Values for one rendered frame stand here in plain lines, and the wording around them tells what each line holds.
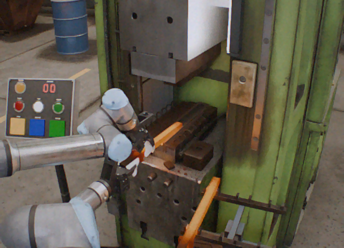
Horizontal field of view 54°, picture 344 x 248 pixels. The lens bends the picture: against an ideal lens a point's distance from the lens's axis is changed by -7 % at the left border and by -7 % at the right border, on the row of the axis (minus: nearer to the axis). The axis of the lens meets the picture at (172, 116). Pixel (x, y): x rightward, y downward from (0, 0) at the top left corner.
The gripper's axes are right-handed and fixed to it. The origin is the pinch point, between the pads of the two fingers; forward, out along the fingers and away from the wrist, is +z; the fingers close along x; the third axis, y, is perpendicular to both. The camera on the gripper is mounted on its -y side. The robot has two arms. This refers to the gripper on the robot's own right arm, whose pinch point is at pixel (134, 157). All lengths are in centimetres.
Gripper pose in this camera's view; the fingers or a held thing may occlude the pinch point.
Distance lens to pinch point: 135.4
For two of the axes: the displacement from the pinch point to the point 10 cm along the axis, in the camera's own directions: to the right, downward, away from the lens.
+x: 8.7, 2.2, -4.5
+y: 0.0, 8.9, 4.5
